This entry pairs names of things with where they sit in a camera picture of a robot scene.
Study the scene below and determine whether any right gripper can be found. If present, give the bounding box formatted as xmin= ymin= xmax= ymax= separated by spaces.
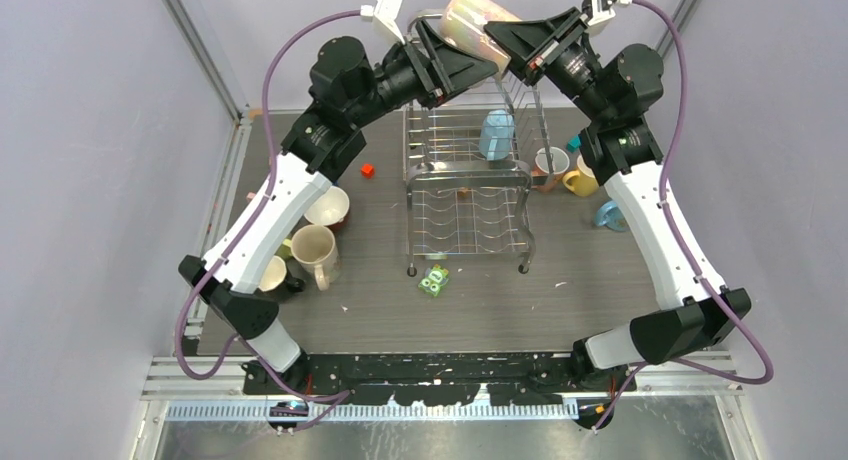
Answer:
xmin=481 ymin=6 xmax=612 ymax=124

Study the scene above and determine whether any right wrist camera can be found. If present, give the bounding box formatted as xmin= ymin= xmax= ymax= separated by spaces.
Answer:
xmin=581 ymin=0 xmax=633 ymax=36

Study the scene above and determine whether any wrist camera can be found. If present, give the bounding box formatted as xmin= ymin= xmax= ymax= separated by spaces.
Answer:
xmin=371 ymin=0 xmax=406 ymax=45
xmin=581 ymin=0 xmax=633 ymax=36

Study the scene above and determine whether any light blue mug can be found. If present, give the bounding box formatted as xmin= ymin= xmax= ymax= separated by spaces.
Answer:
xmin=478 ymin=109 xmax=515 ymax=161

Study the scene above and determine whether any beige cup tier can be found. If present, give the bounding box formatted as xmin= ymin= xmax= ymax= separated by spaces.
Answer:
xmin=291 ymin=225 xmax=341 ymax=291

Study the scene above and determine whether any black mug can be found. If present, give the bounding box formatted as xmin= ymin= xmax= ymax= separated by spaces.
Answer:
xmin=258 ymin=256 xmax=306 ymax=303

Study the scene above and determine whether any yellow mug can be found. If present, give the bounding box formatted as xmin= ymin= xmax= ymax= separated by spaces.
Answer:
xmin=275 ymin=238 xmax=293 ymax=260

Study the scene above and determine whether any salmon pink mug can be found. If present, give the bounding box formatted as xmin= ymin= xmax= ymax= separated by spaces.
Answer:
xmin=531 ymin=147 xmax=570 ymax=193

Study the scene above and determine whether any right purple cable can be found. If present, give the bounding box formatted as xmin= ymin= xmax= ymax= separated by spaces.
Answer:
xmin=592 ymin=0 xmax=775 ymax=432

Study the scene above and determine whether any yellow cup tier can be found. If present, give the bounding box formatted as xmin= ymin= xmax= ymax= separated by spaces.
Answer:
xmin=562 ymin=155 xmax=599 ymax=197

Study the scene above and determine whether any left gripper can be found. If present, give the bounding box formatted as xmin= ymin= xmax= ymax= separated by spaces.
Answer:
xmin=348 ymin=21 xmax=499 ymax=130

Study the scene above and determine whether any dark red mug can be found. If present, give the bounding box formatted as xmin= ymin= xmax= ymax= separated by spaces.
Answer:
xmin=304 ymin=186 xmax=350 ymax=231

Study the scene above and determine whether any orange round block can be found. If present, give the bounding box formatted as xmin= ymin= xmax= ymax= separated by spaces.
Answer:
xmin=360 ymin=163 xmax=376 ymax=179

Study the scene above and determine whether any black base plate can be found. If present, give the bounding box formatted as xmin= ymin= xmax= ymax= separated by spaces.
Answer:
xmin=241 ymin=352 xmax=635 ymax=407

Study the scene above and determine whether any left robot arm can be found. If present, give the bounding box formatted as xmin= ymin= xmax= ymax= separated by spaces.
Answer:
xmin=175 ymin=24 xmax=499 ymax=394

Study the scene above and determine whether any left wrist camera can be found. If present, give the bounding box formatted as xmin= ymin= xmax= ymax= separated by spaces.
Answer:
xmin=371 ymin=0 xmax=406 ymax=45

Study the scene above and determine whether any teal block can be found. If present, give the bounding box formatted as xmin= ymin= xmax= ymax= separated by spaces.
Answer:
xmin=566 ymin=135 xmax=581 ymax=153

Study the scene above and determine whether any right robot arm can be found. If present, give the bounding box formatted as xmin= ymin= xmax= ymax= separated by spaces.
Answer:
xmin=484 ymin=8 xmax=751 ymax=391

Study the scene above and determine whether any blue upside-down cup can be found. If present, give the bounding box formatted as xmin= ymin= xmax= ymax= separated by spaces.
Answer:
xmin=593 ymin=200 xmax=629 ymax=232

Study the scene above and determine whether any purple cable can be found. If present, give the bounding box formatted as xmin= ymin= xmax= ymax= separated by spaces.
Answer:
xmin=592 ymin=0 xmax=775 ymax=432
xmin=175 ymin=7 xmax=379 ymax=432

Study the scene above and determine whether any green owl toy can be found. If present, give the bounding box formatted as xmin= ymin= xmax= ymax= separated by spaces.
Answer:
xmin=418 ymin=264 xmax=449 ymax=297

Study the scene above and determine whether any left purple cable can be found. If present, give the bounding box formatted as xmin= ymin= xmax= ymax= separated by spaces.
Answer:
xmin=175 ymin=7 xmax=379 ymax=432

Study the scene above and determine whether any metal dish rack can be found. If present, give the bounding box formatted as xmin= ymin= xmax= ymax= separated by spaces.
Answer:
xmin=401 ymin=7 xmax=554 ymax=278

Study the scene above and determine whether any pink upside-down cup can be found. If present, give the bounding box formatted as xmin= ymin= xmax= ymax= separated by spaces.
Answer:
xmin=439 ymin=0 xmax=520 ymax=78

